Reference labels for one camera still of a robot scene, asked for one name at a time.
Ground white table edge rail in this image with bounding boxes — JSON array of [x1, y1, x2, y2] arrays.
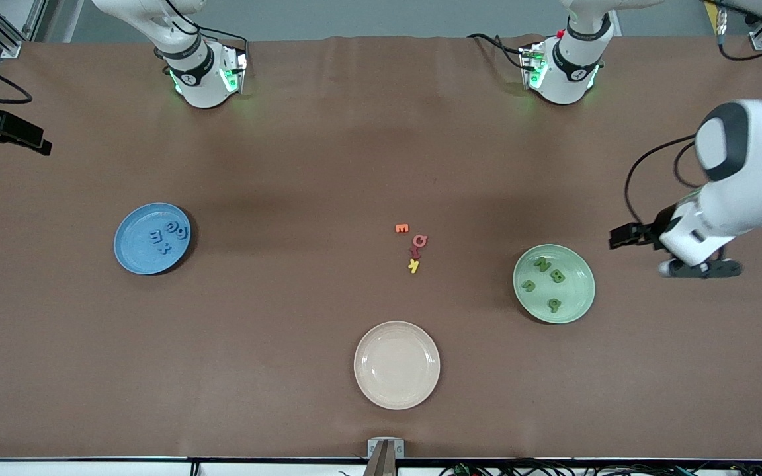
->
[[0, 457, 762, 476]]

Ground brown table cover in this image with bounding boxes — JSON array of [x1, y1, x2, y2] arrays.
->
[[0, 34, 762, 460]]

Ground blue plate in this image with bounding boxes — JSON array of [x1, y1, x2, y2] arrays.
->
[[114, 202, 192, 276]]

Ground black right arm base cable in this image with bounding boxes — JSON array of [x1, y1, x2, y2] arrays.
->
[[155, 0, 249, 54]]

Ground tangled black cables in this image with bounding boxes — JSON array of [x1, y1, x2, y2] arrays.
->
[[439, 456, 762, 476]]

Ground beige plate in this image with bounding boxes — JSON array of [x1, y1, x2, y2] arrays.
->
[[353, 321, 441, 411]]

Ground grey metal camera bracket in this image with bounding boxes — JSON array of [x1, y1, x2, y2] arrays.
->
[[366, 438, 405, 476]]

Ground black arm base cable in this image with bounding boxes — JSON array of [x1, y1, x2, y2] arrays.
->
[[155, 0, 249, 54], [467, 32, 529, 71]]

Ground black left arm base cable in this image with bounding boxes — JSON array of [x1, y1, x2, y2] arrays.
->
[[467, 32, 529, 71]]

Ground green plate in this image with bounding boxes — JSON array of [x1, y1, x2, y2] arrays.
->
[[513, 244, 596, 325]]

